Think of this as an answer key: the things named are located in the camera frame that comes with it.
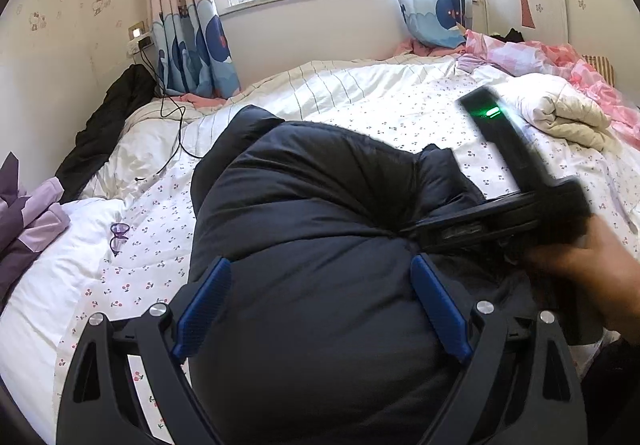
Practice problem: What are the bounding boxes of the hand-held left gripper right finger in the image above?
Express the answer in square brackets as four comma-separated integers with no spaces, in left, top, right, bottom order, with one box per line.
[407,254,587,445]

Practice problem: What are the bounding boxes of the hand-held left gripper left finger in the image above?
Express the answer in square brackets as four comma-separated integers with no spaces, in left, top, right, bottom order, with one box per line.
[56,256,232,445]

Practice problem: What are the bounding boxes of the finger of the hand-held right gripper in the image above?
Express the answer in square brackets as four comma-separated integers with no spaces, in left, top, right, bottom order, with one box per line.
[400,199,503,253]

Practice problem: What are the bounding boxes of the black puffer jacket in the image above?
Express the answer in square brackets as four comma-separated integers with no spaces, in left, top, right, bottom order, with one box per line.
[187,104,608,445]

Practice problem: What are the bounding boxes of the person's right forearm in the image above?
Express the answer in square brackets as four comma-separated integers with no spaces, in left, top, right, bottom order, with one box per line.
[602,282,640,343]

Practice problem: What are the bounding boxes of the person's right hand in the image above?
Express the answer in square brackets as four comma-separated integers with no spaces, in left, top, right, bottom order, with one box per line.
[527,215,640,326]

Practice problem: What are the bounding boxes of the cream folded quilt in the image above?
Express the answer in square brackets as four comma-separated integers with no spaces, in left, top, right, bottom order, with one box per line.
[495,75,627,146]

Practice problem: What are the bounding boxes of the purple glasses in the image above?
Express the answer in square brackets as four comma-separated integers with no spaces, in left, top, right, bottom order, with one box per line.
[108,222,132,257]

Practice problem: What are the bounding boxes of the pink ruffled blanket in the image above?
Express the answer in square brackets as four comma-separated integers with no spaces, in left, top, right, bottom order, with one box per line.
[390,29,640,150]

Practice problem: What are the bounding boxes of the brown striped cushion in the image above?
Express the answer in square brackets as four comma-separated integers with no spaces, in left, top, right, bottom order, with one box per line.
[581,54,617,86]

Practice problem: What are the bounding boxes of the dark cloth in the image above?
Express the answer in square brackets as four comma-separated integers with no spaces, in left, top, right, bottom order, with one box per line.
[491,27,526,44]

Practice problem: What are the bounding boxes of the plain white duvet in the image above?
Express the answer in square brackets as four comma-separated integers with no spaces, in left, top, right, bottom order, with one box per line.
[0,197,128,378]

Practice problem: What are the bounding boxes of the wardrobe with tree sticker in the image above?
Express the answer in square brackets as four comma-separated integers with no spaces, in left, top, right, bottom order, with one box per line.
[467,0,640,78]

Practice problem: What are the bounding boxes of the purple jacket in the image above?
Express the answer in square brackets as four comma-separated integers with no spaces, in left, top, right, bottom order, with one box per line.
[0,151,71,311]

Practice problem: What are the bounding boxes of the black garment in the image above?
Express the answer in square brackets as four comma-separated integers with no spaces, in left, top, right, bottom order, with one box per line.
[54,64,159,190]

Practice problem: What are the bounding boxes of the pink cloth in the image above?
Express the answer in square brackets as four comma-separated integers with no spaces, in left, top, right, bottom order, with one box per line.
[179,91,237,112]

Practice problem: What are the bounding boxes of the black cable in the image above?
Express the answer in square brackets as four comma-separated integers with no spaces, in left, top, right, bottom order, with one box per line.
[136,47,207,184]

